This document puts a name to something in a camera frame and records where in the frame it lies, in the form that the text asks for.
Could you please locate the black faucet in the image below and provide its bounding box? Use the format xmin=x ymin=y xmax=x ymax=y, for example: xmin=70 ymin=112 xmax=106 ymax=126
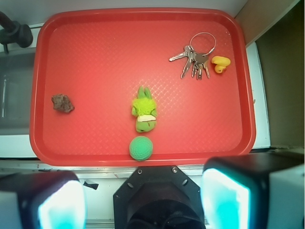
xmin=0 ymin=11 xmax=33 ymax=54

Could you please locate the silver key bunch on ring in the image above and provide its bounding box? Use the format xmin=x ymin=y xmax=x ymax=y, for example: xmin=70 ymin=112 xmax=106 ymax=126
xmin=169 ymin=32 xmax=216 ymax=80

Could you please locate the steel sink basin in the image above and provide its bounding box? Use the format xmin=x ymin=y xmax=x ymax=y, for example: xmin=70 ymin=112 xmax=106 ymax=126
xmin=0 ymin=48 xmax=36 ymax=135

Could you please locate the yellow rubber duck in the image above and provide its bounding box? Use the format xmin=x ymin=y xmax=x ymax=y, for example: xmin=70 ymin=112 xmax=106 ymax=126
xmin=211 ymin=56 xmax=231 ymax=73

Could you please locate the brown rock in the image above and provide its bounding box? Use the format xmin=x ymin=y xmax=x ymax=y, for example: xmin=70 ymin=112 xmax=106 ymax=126
xmin=51 ymin=94 xmax=75 ymax=113

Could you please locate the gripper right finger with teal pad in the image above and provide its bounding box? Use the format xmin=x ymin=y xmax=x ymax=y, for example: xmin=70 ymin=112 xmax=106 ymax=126
xmin=200 ymin=152 xmax=305 ymax=229

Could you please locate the green plush toy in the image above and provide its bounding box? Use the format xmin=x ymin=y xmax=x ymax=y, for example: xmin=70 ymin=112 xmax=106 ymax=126
xmin=132 ymin=86 xmax=157 ymax=133

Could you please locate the green golf ball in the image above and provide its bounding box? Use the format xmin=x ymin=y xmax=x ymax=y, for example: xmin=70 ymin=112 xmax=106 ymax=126
xmin=129 ymin=136 xmax=153 ymax=161

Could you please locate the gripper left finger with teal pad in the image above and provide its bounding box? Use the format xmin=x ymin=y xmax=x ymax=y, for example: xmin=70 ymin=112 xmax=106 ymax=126
xmin=0 ymin=171 xmax=87 ymax=229

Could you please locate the red plastic tray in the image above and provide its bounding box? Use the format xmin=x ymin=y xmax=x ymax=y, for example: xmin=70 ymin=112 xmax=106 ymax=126
xmin=30 ymin=8 xmax=255 ymax=167

